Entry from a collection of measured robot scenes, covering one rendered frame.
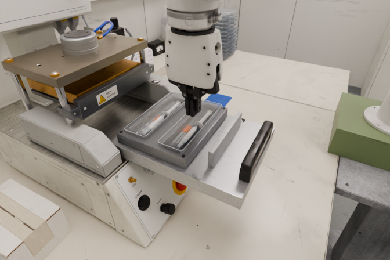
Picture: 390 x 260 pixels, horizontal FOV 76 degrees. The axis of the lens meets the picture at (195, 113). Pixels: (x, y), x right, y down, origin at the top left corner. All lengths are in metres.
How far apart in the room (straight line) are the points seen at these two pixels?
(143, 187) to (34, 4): 0.50
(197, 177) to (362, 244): 0.97
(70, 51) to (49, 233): 0.39
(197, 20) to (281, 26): 2.65
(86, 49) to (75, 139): 0.21
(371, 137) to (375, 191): 0.15
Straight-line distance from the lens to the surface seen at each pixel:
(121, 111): 0.72
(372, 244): 1.31
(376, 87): 2.69
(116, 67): 0.67
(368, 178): 0.91
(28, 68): 0.60
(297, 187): 0.78
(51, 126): 0.60
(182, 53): 0.44
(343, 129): 0.89
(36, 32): 0.79
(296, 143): 0.93
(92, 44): 0.63
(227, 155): 0.50
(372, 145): 0.91
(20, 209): 0.69
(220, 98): 1.12
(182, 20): 0.40
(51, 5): 0.77
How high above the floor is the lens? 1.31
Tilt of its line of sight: 33 degrees down
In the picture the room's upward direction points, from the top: straight up
